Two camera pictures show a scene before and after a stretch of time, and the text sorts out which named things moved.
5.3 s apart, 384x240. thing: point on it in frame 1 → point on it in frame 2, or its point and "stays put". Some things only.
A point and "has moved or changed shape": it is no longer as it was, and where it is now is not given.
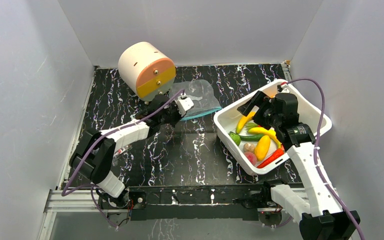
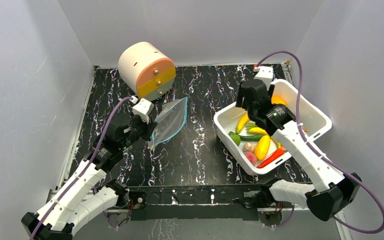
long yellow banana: (270, 133) stays put
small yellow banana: (243, 121) stays put
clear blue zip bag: (202, 93) has moved or changed shape
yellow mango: (262, 148) stays put
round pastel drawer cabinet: (146, 70) stays put
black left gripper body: (171, 116) → (140, 129)
